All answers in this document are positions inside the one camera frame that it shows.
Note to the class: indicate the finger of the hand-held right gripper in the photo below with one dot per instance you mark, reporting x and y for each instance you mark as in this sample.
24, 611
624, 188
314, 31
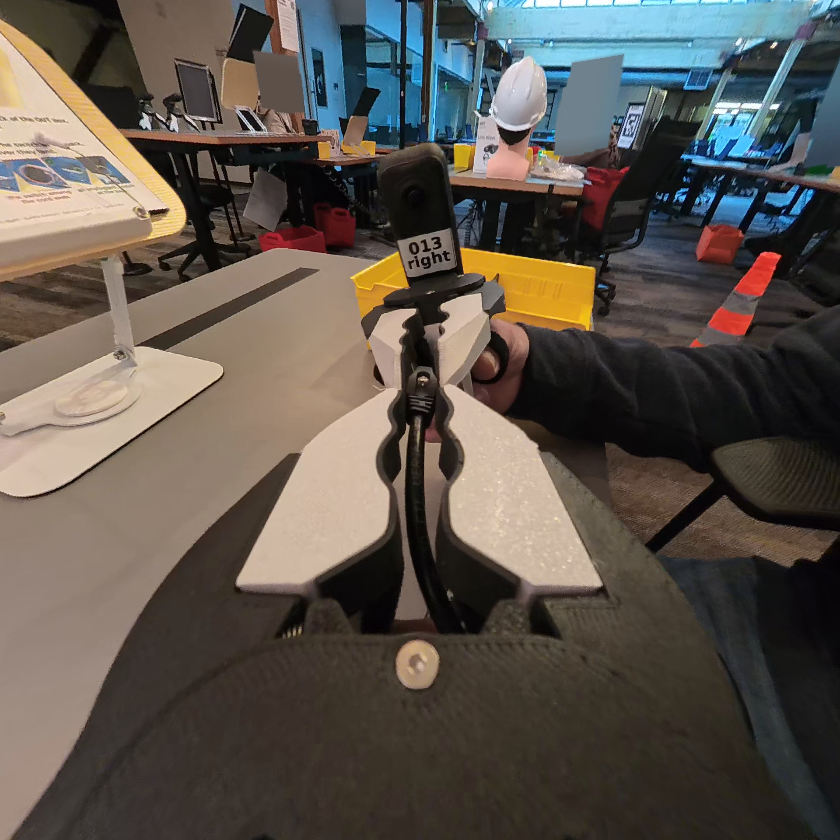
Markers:
463, 344
387, 348

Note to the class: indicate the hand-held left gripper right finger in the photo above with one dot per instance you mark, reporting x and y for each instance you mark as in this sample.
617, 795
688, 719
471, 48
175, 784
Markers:
512, 518

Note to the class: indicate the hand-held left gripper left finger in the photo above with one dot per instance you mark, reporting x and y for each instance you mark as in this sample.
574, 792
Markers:
328, 518

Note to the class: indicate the yellow plastic bin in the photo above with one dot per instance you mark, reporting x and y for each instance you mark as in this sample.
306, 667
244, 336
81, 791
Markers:
544, 289

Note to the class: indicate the person's right hand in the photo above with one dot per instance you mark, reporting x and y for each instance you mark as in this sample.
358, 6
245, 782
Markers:
515, 367

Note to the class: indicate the wooden office desk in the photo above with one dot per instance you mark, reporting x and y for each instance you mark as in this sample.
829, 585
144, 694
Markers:
518, 184
216, 136

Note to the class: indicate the small yellow desk bin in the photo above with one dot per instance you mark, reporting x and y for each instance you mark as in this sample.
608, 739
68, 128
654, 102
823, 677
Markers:
464, 156

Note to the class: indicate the pink mannequin head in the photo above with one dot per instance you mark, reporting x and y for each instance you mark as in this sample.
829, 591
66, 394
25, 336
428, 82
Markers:
508, 157

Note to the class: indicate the white product box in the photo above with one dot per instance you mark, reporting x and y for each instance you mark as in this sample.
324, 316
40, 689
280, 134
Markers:
484, 148

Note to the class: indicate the clear plastic bags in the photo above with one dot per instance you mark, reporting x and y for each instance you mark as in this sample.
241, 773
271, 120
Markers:
558, 172

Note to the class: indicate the red cloth on chair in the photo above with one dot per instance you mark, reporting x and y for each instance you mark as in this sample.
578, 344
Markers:
600, 197

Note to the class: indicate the white paper sheet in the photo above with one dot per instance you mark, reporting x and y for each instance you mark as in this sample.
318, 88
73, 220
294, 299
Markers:
264, 200

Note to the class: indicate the white hard hat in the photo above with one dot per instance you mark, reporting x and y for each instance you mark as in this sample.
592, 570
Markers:
522, 92

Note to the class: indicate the person's blue jeans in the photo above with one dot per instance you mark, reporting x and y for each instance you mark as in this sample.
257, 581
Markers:
722, 623

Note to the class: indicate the instruction board on white stand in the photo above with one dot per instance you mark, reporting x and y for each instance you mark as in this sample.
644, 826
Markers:
98, 420

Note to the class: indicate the orange floor bin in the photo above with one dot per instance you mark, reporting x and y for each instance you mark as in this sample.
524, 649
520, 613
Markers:
718, 244

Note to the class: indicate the white tablet on stand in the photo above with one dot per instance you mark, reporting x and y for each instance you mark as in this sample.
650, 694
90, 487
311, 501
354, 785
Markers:
250, 119

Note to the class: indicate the black mesh office chair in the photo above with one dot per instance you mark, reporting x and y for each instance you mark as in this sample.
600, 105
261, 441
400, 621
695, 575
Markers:
774, 472

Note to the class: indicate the orange traffic cone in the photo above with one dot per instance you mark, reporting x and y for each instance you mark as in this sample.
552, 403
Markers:
741, 305

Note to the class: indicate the framed black monitor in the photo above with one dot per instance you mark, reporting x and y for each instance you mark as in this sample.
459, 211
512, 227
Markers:
197, 92

